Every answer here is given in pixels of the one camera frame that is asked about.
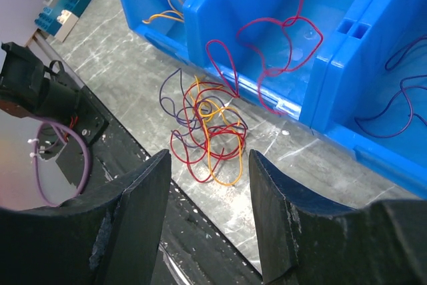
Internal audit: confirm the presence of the blue three-compartment plastic bin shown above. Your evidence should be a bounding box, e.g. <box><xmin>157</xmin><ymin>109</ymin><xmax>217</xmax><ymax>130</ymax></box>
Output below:
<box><xmin>121</xmin><ymin>0</ymin><xmax>426</xmax><ymax>198</ymax></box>

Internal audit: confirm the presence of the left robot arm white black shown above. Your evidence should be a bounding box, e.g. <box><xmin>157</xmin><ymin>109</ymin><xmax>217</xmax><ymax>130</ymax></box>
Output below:
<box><xmin>1</xmin><ymin>42</ymin><xmax>80</xmax><ymax>123</ymax></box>

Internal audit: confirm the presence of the blue lego brick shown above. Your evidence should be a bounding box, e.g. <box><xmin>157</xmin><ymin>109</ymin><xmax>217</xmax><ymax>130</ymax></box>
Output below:
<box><xmin>34</xmin><ymin>0</ymin><xmax>92</xmax><ymax>42</ymax></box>

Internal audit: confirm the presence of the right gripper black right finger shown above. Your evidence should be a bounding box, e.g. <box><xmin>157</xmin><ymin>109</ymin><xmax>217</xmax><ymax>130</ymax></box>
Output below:
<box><xmin>249</xmin><ymin>150</ymin><xmax>426</xmax><ymax>284</ymax></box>

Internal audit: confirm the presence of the purple thin cable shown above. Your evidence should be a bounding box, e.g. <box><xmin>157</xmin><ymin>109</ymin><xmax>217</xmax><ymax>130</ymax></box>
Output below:
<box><xmin>353</xmin><ymin>33</ymin><xmax>427</xmax><ymax>139</ymax></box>

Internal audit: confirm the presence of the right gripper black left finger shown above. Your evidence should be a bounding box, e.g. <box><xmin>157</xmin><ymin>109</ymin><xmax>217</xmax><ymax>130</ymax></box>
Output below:
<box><xmin>1</xmin><ymin>150</ymin><xmax>171</xmax><ymax>284</ymax></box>

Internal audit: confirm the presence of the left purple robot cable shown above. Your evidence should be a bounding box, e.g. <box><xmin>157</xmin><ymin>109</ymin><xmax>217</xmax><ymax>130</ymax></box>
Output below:
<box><xmin>28</xmin><ymin>116</ymin><xmax>93</xmax><ymax>208</ymax></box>

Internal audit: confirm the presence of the red thin cable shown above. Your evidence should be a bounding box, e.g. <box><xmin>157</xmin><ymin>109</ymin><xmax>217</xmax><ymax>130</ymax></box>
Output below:
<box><xmin>205</xmin><ymin>0</ymin><xmax>324</xmax><ymax>115</ymax></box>

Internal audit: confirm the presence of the red yellow cable bundle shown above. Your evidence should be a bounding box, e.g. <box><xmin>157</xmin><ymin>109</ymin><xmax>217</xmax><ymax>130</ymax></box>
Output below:
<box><xmin>159</xmin><ymin>67</ymin><xmax>250</xmax><ymax>188</ymax></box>

